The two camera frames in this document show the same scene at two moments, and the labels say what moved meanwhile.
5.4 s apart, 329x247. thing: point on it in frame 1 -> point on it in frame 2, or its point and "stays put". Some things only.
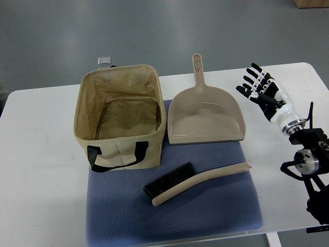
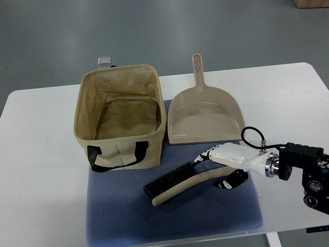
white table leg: (273, 239) stays put
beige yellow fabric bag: (120, 117) stays put
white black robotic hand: (273, 98) -> (244, 158)
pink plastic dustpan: (203, 113) stays put
